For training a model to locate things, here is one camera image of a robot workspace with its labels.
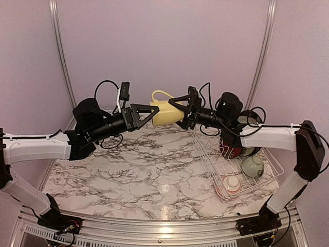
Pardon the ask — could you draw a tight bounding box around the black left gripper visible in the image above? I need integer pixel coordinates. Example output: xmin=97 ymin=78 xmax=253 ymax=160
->
xmin=89 ymin=103 xmax=160 ymax=143

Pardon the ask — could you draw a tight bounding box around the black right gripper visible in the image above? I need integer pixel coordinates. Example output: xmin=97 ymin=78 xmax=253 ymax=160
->
xmin=167 ymin=93 xmax=229 ymax=130

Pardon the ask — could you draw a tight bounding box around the yellow ceramic mug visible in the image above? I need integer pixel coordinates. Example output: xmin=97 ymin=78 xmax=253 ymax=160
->
xmin=150 ymin=90 xmax=185 ymax=127

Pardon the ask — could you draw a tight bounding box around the black striped rim plate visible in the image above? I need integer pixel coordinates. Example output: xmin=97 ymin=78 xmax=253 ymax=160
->
xmin=237 ymin=110 xmax=263 ymax=126

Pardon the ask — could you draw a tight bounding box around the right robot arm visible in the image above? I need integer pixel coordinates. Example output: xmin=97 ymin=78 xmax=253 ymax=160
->
xmin=168 ymin=86 xmax=328 ymax=231

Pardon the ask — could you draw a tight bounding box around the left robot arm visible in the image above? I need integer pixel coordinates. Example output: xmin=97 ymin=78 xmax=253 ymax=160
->
xmin=1 ymin=98 xmax=159 ymax=229

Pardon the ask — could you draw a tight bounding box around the red floral plate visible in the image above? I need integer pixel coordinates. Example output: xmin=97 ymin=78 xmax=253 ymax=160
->
xmin=220 ymin=138 xmax=242 ymax=159

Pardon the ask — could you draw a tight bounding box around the pale green plate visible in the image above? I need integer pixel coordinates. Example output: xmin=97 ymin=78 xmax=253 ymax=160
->
xmin=239 ymin=147 xmax=261 ymax=157

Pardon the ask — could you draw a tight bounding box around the white red patterned bowl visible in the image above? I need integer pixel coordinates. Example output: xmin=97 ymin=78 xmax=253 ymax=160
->
xmin=216 ymin=175 xmax=242 ymax=197

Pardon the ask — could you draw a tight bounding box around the pale green bowl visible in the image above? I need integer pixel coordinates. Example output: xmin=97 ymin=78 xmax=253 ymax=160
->
xmin=241 ymin=155 xmax=265 ymax=179

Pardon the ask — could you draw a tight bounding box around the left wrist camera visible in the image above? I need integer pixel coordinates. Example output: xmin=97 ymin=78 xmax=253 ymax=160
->
xmin=112 ymin=82 xmax=130 ymax=114

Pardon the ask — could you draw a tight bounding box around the white wire dish rack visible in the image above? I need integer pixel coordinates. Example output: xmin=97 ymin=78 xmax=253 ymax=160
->
xmin=190 ymin=129 xmax=284 ymax=202

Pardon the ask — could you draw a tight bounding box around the front aluminium table rail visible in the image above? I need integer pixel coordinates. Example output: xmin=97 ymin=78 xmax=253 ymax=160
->
xmin=10 ymin=207 xmax=310 ymax=246

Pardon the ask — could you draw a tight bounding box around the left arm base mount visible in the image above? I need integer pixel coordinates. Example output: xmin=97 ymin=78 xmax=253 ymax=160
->
xmin=38 ymin=193 xmax=82 ymax=234

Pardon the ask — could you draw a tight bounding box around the left aluminium frame post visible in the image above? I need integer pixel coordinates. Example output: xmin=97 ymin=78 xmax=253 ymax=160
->
xmin=49 ymin=0 xmax=77 ymax=108

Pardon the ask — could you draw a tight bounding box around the aluminium frame post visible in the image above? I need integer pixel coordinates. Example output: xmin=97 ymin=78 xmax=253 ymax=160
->
xmin=245 ymin=0 xmax=277 ymax=110
xmin=49 ymin=0 xmax=77 ymax=108

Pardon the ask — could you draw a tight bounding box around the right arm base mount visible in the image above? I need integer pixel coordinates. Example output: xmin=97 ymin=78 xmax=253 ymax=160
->
xmin=235 ymin=200 xmax=282 ymax=236

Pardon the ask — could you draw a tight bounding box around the right aluminium frame post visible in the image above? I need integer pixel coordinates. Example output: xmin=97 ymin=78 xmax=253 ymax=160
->
xmin=245 ymin=0 xmax=277 ymax=110

